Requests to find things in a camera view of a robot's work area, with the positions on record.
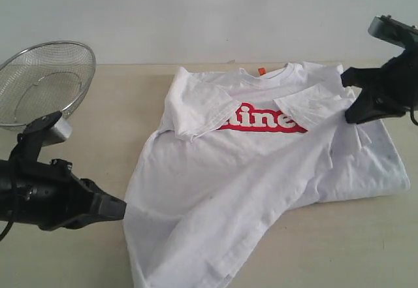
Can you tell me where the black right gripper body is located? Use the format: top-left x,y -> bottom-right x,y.
379,46 -> 417,118

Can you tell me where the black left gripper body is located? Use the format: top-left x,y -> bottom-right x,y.
1,159 -> 93,231

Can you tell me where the metal wire mesh basket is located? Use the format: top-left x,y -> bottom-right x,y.
1,40 -> 96,131

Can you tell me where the white t-shirt red lettering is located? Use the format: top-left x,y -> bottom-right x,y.
123,62 -> 410,287

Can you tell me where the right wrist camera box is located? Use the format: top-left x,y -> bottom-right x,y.
368,15 -> 417,50

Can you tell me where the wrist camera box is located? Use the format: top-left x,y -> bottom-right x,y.
368,15 -> 417,50
9,111 -> 72,161

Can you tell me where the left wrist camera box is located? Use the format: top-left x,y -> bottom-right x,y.
9,111 -> 72,161

